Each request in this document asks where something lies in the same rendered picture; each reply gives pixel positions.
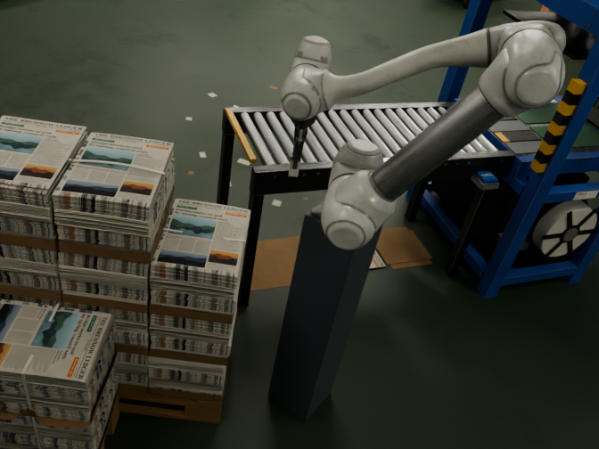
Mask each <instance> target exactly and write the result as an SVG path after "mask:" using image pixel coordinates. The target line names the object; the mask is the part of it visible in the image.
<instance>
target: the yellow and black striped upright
mask: <svg viewBox="0 0 599 449"><path fill-rule="evenodd" d="M586 86H587V83H586V82H584V81H583V80H581V79H580V78H572V79H571V81H570V83H569V85H568V87H567V89H566V91H565V93H564V95H563V97H562V100H561V102H560V104H559V106H558V108H557V110H556V112H555V114H554V117H553V119H552V121H551V123H550V125H549V127H548V129H547V131H546V134H545V136H544V138H543V140H542V142H541V144H540V146H539V148H538V150H537V153H536V155H535V157H534V159H533V161H532V163H531V165H530V167H531V168H532V169H533V170H534V171H535V172H536V173H542V172H545V170H546V167H547V165H548V163H549V160H550V158H551V157H552V155H553V153H554V150H555V148H556V146H557V144H558V142H559V141H560V139H561V137H562V134H563V132H564V130H565V128H566V126H567V125H568V123H569V121H570V118H571V116H572V114H573V112H574V110H575V109H576V107H577V105H578V102H579V99H580V97H581V95H582V94H583V92H584V90H585V88H586Z"/></svg>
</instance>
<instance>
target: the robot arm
mask: <svg viewBox="0 0 599 449"><path fill-rule="evenodd" d="M565 46H566V36H565V32H564V29H563V28H562V27H561V26H560V25H559V24H556V23H552V22H549V21H543V20H530V21H521V22H513V23H507V24H502V25H499V26H495V27H492V28H488V29H482V30H479V31H476V32H473V33H471V34H468V35H464V36H461V37H456V38H453V39H449V40H446V41H442V42H438V43H436V44H432V45H427V46H425V47H422V48H419V49H416V50H413V51H412V52H410V53H406V54H403V55H401V56H399V57H397V58H395V59H393V60H390V61H387V62H384V63H383V64H381V65H378V66H376V67H374V68H371V69H368V70H366V71H363V72H360V73H357V74H353V75H348V76H336V75H333V74H332V73H331V72H330V71H331V64H332V50H331V45H330V43H329V42H328V41H327V40H326V39H324V38H322V37H319V36H308V37H303V38H302V39H301V41H300V43H299V46H298V48H297V50H296V53H295V56H294V59H293V60H292V65H291V72H290V73H289V74H288V76H287V77H286V79H285V80H284V82H283V87H282V90H281V101H282V106H283V111H284V112H285V114H286V115H287V116H288V117H290V118H291V121H292V122H294V123H295V129H294V146H293V153H292V155H291V156H290V160H291V164H290V169H289V176H293V177H298V174H299V170H300V161H301V156H302V157H303V153H302V149H303V144H304V142H305V140H306V135H307V134H308V126H310V125H313V124H314V123H315V122H316V115H317V114H319V113H321V112H324V111H326V110H330V109H331V108H332V106H333V105H334V104H335V103H336V102H338V101H341V100H345V99H348V98H352V97H355V96H359V95H361V94H366V93H369V92H372V91H374V90H376V89H379V88H382V87H384V86H387V85H390V84H393V83H395V82H398V81H399V80H402V79H405V78H409V77H411V76H413V75H416V74H418V73H421V72H424V71H426V70H429V69H436V68H441V67H474V68H485V69H486V70H485V71H484V73H483V74H482V75H481V77H480V81H479V85H478V86H476V87H475V88H474V89H473V90H472V91H470V92H469V93H468V94H467V95H466V96H465V97H464V98H463V99H461V100H460V101H459V102H457V103H456V104H455V105H454V106H453V107H451V108H450V109H449V110H447V111H446V112H445V113H444V114H443V115H441V116H440V117H439V118H438V119H436V120H435V121H434V122H433V123H431V124H430V125H429V126H428V127H426V128H425V129H424V130H423V131H422V132H421V133H420V134H419V135H417V136H416V137H415V138H414V139H413V140H411V141H410V142H409V143H407V144H406V145H405V146H404V147H403V148H401V149H400V150H399V151H397V152H396V153H395V154H394V155H393V156H391V157H390V158H389V159H387V160H386V161H385V162H384V161H383V156H382V152H381V150H380V149H379V148H378V147H377V146H376V145H375V144H374V143H372V142H369V141H367V140H363V139H355V140H352V141H350V142H347V143H345V144H344V145H343V146H342V147H341V148H340V150H339V151H338V152H337V154H336V156H335V159H334V162H333V164H332V170H331V174H330V178H329V183H328V191H327V193H326V194H325V197H324V202H323V203H322V204H320V205H319V206H318V207H315V208H312V209H311V212H310V215H311V216H313V217H316V218H319V219H321V223H322V227H323V230H324V234H325V236H326V237H327V238H328V239H329V241H330V242H331V243H332V244H333V245H334V246H336V247H338V248H340V249H345V250H353V249H359V248H360V247H362V246H364V245H365V244H366V243H367V242H369V241H370V240H371V239H372V238H373V234H374V233H376V232H377V230H378V229H379V228H380V227H381V226H382V224H383V223H384V222H385V221H386V220H387V219H388V218H389V217H390V216H391V215H392V213H393V212H394V211H395V208H396V205H397V198H398V197H400V196H401V195H402V194H403V193H405V192H406V191H408V190H409V189H410V188H412V187H413V186H414V185H416V184H417V183H418V182H420V181H421V180H422V179H424V177H426V176H427V175H428V174H430V173H431V172H432V171H434V170H435V169H436V168H437V167H439V166H440V165H442V164H443V163H444V162H446V161H447V160H448V159H450V158H451V157H453V156H454V155H455V154H456V153H458V152H459V151H460V150H461V149H462V148H464V147H465V146H466V145H468V144H469V143H470V142H472V141H473V140H474V139H476V138H477V137H478V136H480V135H481V134H483V133H484V132H485V131H487V130H488V129H489V128H490V127H492V126H493V125H495V123H496V122H498V121H499V120H500V119H502V118H503V117H507V118H508V117H514V116H516V115H518V114H520V113H523V112H524V111H527V110H532V109H537V108H540V107H543V106H545V105H547V104H548V103H549V102H551V101H552V100H553V99H554V98H555V97H556V95H557V94H558V93H559V92H560V91H561V89H562V85H563V82H564V79H565V64H564V59H563V57H562V52H563V50H564V48H565Z"/></svg>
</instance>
